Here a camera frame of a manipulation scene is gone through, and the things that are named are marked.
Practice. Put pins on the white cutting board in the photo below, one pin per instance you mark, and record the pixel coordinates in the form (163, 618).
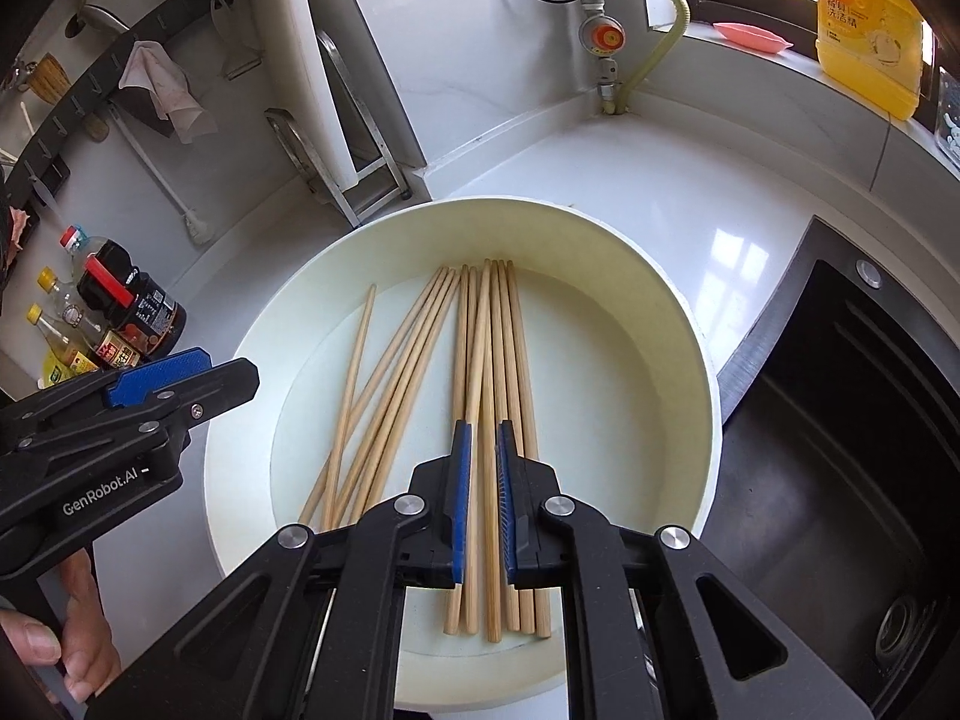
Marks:
(375, 52)

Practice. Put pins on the cartoon print cup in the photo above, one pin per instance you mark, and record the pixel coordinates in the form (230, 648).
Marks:
(949, 127)

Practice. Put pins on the metal hanging peeler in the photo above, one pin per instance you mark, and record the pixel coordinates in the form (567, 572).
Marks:
(240, 52)

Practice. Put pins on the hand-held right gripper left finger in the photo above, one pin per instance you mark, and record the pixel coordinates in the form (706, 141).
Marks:
(461, 502)

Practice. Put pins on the small yellow-cap vinegar bottle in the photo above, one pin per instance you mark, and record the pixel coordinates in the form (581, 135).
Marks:
(64, 349)

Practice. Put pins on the metal hanging ladle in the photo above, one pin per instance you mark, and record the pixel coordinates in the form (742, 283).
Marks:
(101, 15)

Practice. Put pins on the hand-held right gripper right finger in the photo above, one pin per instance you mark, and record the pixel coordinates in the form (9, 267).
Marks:
(510, 502)

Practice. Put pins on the person's left hand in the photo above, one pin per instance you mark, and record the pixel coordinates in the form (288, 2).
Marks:
(82, 660)

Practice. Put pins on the black sink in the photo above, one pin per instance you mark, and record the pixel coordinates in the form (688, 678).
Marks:
(825, 427)

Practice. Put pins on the pale hanging cloth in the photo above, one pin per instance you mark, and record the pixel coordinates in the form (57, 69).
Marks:
(169, 90)

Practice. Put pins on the pile of wooden chopsticks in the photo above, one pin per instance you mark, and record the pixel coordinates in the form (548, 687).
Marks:
(504, 345)

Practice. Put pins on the yellow detergent bottle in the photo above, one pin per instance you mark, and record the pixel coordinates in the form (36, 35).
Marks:
(862, 37)

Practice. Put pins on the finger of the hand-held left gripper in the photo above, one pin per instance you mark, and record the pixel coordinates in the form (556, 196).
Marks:
(161, 375)
(225, 386)

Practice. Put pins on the white round basin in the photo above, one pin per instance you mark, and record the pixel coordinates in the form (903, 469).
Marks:
(600, 360)

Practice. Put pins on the single wooden chopstick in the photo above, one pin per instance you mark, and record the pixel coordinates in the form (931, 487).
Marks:
(487, 360)

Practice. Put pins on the yellow seasoning pouch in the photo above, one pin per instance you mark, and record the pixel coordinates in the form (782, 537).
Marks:
(56, 371)

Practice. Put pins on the tall yellow-cap sauce bottle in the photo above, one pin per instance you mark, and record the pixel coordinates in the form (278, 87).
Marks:
(112, 351)

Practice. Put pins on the metal cutting board rack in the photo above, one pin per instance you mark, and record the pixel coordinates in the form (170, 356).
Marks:
(296, 142)

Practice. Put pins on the pink dish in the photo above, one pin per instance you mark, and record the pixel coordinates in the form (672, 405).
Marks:
(750, 36)

